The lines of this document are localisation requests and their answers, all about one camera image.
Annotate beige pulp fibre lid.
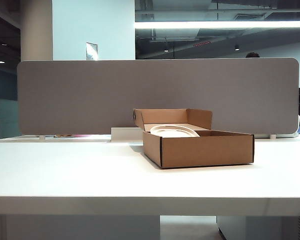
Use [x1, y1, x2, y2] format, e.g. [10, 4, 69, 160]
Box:
[149, 124, 200, 138]

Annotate brown cardboard mailer box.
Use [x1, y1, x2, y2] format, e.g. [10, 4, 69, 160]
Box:
[133, 108, 255, 170]

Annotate grey fabric desk partition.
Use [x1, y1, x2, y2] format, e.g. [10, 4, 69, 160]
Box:
[16, 57, 300, 139]

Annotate dark glass door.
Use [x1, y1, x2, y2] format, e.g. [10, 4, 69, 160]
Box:
[0, 11, 21, 141]

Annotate white cable tray box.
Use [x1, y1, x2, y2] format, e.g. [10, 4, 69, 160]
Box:
[110, 127, 144, 143]

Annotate framed wall notice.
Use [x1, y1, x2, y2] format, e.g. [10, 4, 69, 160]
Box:
[85, 42, 99, 61]

